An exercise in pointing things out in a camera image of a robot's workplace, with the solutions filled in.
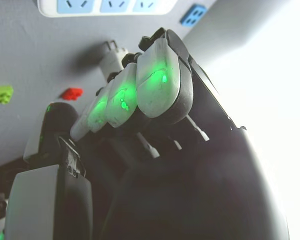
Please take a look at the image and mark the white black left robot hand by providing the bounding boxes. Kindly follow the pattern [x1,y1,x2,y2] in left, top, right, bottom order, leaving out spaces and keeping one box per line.
[3,26,291,240]

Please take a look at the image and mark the white charger plug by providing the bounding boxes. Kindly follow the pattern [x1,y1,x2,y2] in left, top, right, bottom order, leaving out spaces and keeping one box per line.
[98,39,130,82]

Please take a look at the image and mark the white power strip blue sockets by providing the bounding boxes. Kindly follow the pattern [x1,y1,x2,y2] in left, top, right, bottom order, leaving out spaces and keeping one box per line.
[37,0,178,18]

